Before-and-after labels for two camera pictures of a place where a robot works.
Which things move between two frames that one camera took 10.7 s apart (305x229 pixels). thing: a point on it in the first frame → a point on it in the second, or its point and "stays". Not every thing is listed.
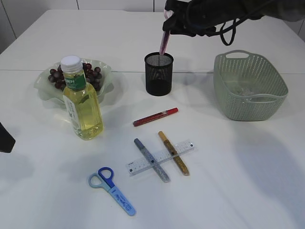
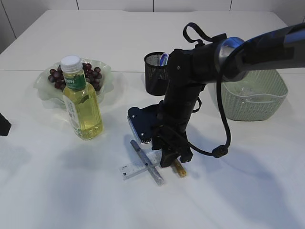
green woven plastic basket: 248,87 stays
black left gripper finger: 7,141 → 5,126
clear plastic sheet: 241,89 stays
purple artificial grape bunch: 92,76 stays
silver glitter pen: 153,161 → 148,166
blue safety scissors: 103,180 → 164,59
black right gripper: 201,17 → 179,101
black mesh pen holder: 158,73 stays
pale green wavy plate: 47,91 stays
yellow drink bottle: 84,102 stays
